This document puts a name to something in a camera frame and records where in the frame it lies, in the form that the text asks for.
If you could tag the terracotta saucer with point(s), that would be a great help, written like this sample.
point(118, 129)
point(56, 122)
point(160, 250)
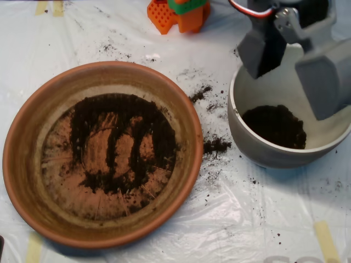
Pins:
point(27, 164)

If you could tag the small spilled soil clump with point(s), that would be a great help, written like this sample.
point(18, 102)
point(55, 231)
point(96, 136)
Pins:
point(198, 94)

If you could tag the beige masking tape strip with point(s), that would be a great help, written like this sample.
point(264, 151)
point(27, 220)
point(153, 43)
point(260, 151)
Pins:
point(58, 8)
point(326, 241)
point(34, 249)
point(41, 7)

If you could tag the grey gripper black servo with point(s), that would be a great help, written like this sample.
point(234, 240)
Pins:
point(288, 25)

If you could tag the dark soil in pot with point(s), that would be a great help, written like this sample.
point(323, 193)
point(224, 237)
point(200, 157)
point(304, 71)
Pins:
point(274, 126)

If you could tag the clear plastic cover sheet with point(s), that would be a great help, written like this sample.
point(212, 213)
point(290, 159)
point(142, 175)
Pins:
point(246, 213)

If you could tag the white ceramic pot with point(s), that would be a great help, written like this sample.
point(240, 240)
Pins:
point(263, 156)

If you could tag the large spilled soil clump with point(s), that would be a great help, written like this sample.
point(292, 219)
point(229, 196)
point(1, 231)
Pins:
point(215, 145)

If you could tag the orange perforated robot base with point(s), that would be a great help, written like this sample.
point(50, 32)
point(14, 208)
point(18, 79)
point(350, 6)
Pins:
point(189, 22)

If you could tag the dark soil pile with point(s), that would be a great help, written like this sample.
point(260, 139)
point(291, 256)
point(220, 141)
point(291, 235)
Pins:
point(90, 107)

